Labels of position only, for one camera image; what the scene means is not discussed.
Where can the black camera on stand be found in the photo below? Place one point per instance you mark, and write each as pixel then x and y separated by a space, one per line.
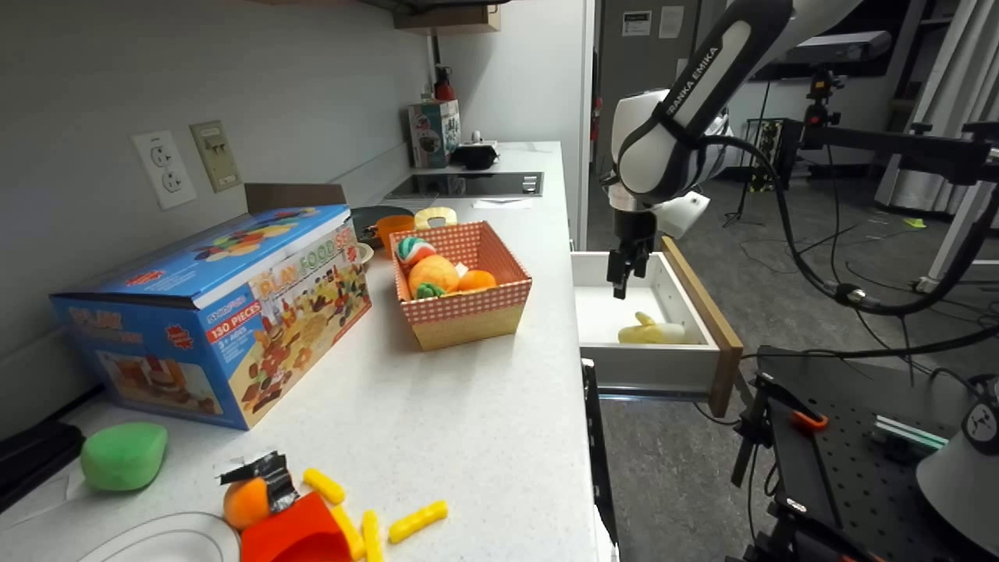
pixel 837 52

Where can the orange cup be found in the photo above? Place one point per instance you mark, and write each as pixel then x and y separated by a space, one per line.
pixel 392 225

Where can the white wall outlet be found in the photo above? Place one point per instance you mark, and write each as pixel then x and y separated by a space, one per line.
pixel 168 169

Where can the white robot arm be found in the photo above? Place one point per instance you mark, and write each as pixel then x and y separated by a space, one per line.
pixel 655 140

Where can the red checkered cardboard basket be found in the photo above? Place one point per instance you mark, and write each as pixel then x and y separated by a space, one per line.
pixel 489 298

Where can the beige light switch plate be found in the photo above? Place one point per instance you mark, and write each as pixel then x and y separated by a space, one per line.
pixel 217 155

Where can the green sponge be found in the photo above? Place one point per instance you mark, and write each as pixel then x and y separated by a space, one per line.
pixel 123 457

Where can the orange plush toy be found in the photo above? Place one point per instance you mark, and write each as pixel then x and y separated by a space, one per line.
pixel 435 276

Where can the wooden front white drawer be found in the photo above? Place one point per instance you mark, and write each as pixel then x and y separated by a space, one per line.
pixel 700 366

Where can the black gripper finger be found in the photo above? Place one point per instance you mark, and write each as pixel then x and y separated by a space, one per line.
pixel 617 279
pixel 637 266

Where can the orange toy ball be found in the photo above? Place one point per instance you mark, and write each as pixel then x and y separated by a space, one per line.
pixel 247 503

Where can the white plate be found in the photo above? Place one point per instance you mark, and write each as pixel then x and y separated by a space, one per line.
pixel 171 537

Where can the yellow toy fry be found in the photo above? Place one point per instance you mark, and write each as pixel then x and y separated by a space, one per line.
pixel 418 520

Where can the black induction cooktop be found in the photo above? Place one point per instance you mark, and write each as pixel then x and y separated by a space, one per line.
pixel 469 185

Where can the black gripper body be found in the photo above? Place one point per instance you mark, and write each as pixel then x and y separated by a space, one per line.
pixel 635 235

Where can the orange handled clamp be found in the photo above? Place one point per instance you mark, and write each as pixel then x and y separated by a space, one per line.
pixel 801 413

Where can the red toy fries holder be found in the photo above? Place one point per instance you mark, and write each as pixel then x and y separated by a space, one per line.
pixel 306 532

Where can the black perforated robot table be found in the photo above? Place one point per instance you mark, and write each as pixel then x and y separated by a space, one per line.
pixel 904 472

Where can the striped plush toy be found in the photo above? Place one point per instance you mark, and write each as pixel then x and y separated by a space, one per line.
pixel 413 252

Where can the blue toy food box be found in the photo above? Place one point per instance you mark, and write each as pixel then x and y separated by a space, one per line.
pixel 224 322

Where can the colourful carton box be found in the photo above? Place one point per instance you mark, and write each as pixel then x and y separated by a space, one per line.
pixel 435 133

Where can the yellow toy banana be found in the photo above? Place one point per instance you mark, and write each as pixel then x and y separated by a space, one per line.
pixel 652 333

